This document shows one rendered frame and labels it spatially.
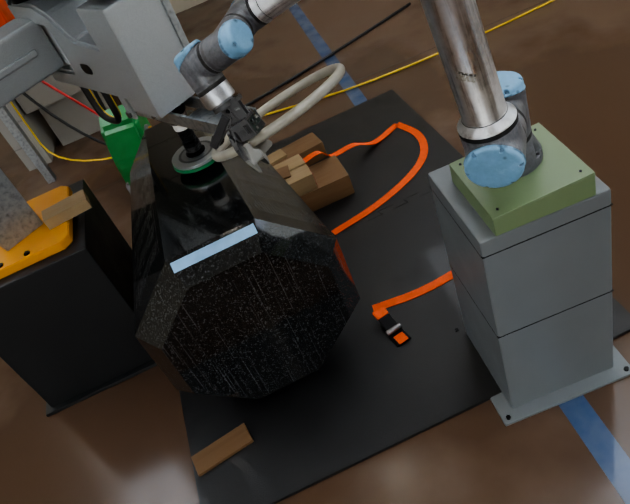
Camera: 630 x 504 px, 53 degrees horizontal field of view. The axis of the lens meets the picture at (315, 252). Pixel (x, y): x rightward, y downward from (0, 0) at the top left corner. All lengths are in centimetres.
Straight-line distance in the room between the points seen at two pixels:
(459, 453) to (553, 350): 49
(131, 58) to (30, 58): 66
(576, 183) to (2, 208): 221
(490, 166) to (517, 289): 51
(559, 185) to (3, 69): 211
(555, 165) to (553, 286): 39
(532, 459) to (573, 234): 82
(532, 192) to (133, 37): 139
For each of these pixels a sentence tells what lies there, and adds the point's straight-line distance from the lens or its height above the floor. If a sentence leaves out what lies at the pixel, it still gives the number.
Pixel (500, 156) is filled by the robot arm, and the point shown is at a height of 114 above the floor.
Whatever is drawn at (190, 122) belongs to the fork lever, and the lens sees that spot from 237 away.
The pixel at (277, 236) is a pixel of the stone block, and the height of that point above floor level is 75.
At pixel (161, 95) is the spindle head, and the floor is 122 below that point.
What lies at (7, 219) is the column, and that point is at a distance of 297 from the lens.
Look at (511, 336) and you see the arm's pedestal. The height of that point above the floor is 41.
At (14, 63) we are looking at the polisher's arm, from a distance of 289.
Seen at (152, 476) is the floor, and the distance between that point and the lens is 284.
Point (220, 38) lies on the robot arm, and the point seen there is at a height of 155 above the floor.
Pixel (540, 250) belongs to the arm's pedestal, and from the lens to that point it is 197.
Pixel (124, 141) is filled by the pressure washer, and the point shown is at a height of 43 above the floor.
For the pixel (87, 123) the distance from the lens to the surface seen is 563.
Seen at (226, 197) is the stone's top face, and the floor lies 84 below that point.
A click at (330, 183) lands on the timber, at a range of 348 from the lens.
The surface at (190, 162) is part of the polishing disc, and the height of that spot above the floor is 90.
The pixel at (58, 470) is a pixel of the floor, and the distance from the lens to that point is 315.
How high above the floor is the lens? 211
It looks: 40 degrees down
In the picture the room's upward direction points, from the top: 23 degrees counter-clockwise
